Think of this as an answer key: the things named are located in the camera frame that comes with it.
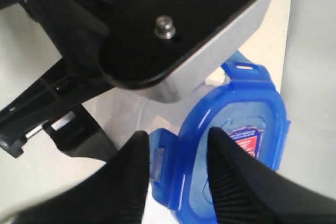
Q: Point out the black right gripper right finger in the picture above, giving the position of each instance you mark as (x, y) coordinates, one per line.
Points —
(246, 191)

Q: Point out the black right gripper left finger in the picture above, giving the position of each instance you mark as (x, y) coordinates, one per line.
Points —
(116, 193)

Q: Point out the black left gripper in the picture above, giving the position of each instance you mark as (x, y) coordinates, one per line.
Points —
(54, 102)

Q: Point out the clear plastic container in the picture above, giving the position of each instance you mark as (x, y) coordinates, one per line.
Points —
(129, 112)

